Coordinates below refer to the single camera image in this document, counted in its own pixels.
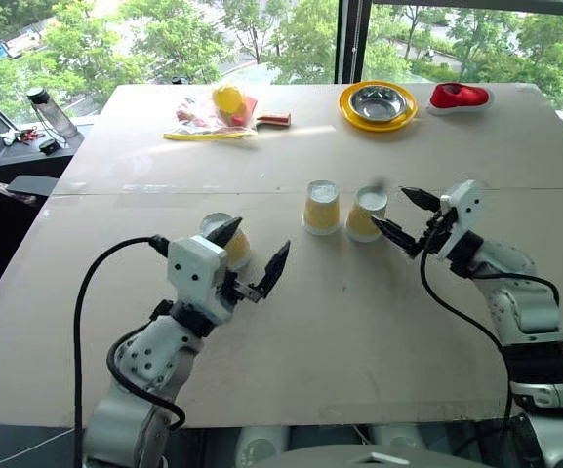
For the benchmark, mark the black window frame post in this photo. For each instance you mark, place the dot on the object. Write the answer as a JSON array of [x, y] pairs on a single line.
[[351, 41]]

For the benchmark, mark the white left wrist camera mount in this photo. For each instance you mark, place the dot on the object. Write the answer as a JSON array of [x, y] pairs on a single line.
[[193, 270]]

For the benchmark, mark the clear water bottle black lid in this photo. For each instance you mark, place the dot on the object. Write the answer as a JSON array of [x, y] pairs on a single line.
[[52, 114]]

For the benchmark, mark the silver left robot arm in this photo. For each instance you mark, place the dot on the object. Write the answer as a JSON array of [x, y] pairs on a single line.
[[154, 351]]

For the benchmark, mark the red keys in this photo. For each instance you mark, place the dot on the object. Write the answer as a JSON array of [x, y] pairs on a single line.
[[28, 133]]

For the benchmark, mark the yellow paper cup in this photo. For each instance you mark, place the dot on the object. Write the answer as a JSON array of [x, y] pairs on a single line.
[[321, 212], [239, 247], [363, 219]]

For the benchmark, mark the steel bowl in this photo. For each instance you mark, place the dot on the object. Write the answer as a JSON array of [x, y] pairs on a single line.
[[377, 103]]

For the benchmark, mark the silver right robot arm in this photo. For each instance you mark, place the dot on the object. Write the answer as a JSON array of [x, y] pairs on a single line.
[[520, 302]]

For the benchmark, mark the white rounded robot leg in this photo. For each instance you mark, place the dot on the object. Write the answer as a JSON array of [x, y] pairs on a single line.
[[261, 446], [398, 438]]

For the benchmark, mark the clear plastic bag of toys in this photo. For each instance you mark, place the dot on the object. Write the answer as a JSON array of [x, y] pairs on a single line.
[[198, 122]]

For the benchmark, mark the red shoe with white sole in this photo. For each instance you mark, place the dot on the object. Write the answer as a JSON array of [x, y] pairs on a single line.
[[459, 97]]

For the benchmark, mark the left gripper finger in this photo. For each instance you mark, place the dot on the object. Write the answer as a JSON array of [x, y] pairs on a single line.
[[275, 267], [225, 233]]

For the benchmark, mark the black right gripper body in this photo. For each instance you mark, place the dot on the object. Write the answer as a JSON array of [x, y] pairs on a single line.
[[438, 231]]

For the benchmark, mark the yellow plastic toy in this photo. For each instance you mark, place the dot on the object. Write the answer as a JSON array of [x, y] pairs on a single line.
[[229, 100]]

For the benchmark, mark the yellow plate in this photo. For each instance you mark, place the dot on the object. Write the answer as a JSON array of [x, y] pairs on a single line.
[[354, 120]]

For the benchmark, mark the black side table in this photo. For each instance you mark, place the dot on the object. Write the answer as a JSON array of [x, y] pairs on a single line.
[[22, 155]]

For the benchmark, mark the small white object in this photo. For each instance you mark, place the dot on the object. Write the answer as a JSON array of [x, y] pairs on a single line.
[[8, 138]]

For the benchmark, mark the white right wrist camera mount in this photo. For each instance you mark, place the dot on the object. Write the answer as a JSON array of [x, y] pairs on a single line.
[[464, 209]]

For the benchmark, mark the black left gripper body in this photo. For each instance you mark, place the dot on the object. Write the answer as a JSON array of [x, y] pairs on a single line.
[[236, 288]]

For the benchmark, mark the grey robot torso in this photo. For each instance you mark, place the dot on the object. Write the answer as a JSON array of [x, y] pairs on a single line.
[[359, 459]]

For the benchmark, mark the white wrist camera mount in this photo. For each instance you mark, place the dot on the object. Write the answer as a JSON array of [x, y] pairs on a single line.
[[193, 270], [464, 209]]

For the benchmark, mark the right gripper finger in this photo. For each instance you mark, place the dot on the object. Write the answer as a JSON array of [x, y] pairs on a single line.
[[422, 199], [398, 236]]

